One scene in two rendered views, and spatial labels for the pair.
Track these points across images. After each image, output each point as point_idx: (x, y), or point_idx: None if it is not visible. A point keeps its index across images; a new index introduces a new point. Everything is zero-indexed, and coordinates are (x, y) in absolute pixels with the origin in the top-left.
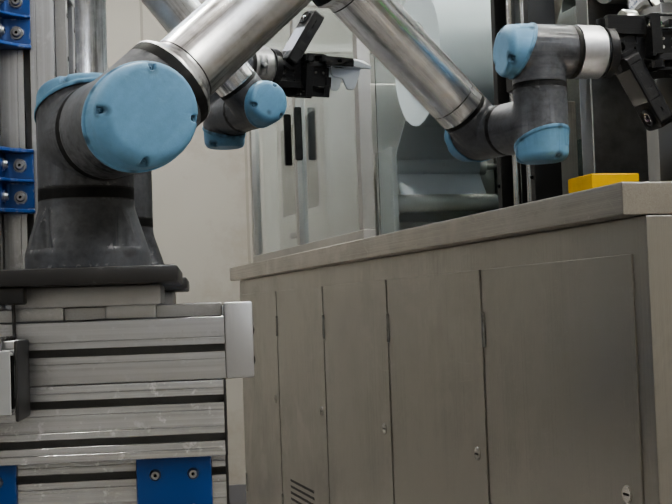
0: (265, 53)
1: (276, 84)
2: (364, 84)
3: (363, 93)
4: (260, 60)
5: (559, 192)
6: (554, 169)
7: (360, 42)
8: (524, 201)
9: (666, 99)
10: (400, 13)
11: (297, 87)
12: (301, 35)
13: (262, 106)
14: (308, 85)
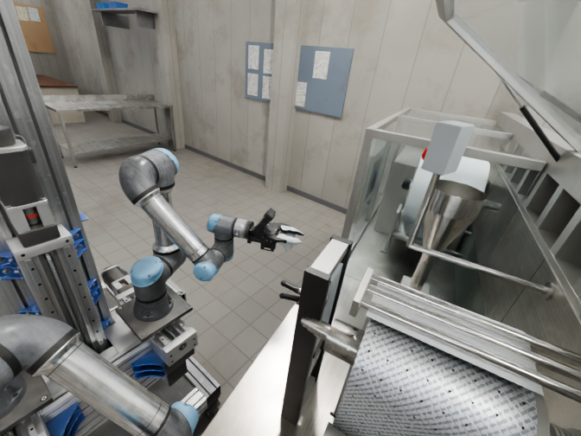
0: (239, 228)
1: (206, 267)
2: (350, 211)
3: (348, 214)
4: (235, 232)
5: (295, 417)
6: (294, 407)
7: (354, 191)
8: (316, 374)
9: None
10: (78, 392)
11: (259, 242)
12: (258, 224)
13: (197, 276)
14: (261, 245)
